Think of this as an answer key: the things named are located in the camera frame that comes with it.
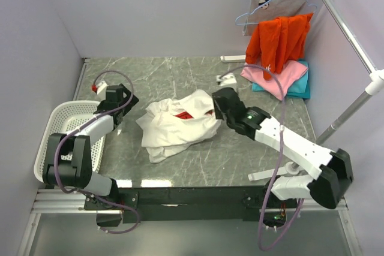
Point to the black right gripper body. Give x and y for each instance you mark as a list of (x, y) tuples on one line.
[(220, 116)]

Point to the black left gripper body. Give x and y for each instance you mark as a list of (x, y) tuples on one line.
[(134, 102)]

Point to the white t-shirt with red print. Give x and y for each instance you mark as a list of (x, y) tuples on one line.
[(171, 126)]

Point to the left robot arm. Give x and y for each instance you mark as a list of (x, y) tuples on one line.
[(68, 160)]

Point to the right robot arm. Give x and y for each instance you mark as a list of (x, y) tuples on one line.
[(313, 172)]

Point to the pink folded t-shirt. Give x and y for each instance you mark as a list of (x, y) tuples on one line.
[(285, 79)]

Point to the teal folded t-shirt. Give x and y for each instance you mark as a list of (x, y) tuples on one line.
[(303, 86)]

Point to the orange t-shirt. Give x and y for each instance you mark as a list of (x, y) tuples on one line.
[(274, 42)]

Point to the black base beam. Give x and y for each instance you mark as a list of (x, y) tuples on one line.
[(182, 204)]

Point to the metal clothes rack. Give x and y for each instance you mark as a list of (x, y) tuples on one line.
[(338, 77)]

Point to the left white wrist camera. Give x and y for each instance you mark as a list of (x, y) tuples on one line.
[(100, 88)]

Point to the aluminium frame rail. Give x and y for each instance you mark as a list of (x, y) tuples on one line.
[(54, 201)]

